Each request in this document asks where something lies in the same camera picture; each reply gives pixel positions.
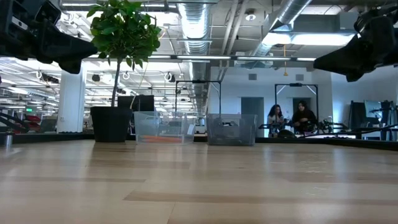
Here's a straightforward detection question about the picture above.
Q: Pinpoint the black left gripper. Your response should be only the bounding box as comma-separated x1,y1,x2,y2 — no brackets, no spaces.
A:
0,12,99,75

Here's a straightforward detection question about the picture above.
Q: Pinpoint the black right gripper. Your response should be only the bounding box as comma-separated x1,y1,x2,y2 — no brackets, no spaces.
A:
313,14,398,83

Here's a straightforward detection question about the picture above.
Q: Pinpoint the clear plastic bin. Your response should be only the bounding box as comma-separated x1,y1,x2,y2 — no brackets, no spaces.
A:
134,111,197,145

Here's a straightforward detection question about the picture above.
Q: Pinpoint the white round column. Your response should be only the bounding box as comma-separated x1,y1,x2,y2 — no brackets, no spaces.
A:
57,70,86,134

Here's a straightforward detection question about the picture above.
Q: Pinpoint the background computer monitor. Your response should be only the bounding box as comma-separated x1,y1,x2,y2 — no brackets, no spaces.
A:
363,100,384,119

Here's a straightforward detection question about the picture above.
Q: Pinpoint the green plant in black pot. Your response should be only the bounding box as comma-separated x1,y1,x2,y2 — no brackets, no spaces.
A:
86,0,162,143

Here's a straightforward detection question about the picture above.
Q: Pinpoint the person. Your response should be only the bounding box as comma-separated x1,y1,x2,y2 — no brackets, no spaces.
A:
291,100,318,134
267,104,285,138

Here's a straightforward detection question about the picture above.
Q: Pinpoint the red chair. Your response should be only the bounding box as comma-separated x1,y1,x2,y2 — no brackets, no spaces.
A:
14,114,41,131

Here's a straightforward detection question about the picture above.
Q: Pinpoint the black monitor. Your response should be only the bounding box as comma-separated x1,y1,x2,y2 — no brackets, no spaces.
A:
117,95,155,113

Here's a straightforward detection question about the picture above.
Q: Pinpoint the small metal cylinder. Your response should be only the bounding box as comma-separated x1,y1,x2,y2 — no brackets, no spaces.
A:
0,132,14,147

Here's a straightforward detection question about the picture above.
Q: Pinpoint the grey door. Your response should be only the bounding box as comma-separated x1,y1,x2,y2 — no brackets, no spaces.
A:
241,96,265,138

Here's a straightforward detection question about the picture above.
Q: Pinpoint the ceiling light strip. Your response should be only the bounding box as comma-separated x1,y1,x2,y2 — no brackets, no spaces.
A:
147,55,324,62

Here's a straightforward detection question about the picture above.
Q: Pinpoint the smoked grey plastic bin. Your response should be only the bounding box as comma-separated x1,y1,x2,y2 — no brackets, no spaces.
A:
206,113,258,146

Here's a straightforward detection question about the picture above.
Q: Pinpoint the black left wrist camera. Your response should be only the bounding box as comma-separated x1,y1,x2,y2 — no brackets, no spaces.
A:
30,0,62,26

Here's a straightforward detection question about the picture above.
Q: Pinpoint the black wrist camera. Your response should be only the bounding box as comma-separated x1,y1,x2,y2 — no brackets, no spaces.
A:
30,0,62,26
354,3,398,24

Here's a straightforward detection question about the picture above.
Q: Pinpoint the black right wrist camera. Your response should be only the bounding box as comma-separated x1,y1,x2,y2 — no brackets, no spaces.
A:
354,3,398,24

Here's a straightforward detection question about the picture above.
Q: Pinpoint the black frame stand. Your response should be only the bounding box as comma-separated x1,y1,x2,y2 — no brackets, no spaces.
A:
274,83,320,134

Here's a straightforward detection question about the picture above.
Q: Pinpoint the thin black cable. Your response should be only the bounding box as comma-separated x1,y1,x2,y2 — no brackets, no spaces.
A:
300,123,398,139

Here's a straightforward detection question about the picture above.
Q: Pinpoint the black aluminium table frame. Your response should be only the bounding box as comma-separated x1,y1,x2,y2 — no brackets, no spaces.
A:
0,132,398,149

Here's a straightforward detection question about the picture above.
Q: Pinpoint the silver ventilation duct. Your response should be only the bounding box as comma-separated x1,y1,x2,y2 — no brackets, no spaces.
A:
177,0,215,97
248,0,313,68

